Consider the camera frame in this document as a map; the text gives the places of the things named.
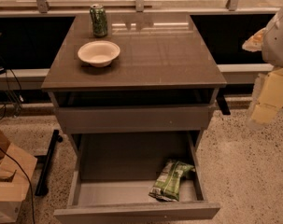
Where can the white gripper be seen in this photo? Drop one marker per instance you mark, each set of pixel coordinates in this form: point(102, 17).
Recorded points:
point(277, 44)

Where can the green jalapeno chip bag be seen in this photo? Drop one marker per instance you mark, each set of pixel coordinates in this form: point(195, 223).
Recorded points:
point(167, 185)

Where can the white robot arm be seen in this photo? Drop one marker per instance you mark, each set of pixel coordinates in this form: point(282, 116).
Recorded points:
point(272, 46)

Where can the closed grey top drawer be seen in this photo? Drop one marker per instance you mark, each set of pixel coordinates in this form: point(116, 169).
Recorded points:
point(132, 120)

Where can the grey drawer cabinet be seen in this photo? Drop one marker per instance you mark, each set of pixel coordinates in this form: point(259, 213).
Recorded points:
point(163, 61)

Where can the open grey middle drawer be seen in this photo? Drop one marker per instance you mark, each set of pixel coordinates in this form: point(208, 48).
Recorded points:
point(115, 172)

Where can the white paper bowl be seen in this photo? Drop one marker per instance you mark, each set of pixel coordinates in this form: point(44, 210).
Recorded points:
point(99, 53)

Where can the green soda can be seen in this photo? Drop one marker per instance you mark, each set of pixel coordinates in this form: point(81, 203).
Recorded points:
point(99, 22)

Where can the black stand leg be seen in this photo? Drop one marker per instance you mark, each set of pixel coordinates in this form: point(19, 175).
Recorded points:
point(41, 187)

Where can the brown cardboard box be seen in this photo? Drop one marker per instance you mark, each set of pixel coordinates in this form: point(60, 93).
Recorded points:
point(16, 170)

